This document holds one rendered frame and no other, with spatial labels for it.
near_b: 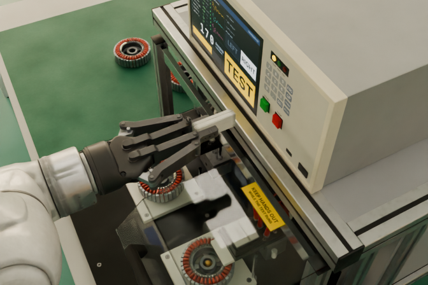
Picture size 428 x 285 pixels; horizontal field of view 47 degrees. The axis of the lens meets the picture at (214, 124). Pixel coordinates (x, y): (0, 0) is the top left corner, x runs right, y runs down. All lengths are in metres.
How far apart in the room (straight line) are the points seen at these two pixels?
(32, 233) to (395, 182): 0.55
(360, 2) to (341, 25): 0.07
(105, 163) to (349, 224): 0.37
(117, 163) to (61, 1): 1.21
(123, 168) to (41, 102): 0.80
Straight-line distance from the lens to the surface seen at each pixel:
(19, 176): 0.69
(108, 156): 0.71
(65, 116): 1.44
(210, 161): 1.19
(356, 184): 0.82
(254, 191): 0.85
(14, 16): 1.86
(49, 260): 0.54
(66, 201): 0.71
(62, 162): 0.71
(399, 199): 0.83
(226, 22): 0.85
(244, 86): 0.87
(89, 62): 1.59
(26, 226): 0.55
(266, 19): 0.76
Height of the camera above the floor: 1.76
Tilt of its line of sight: 48 degrees down
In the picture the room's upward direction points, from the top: straight up
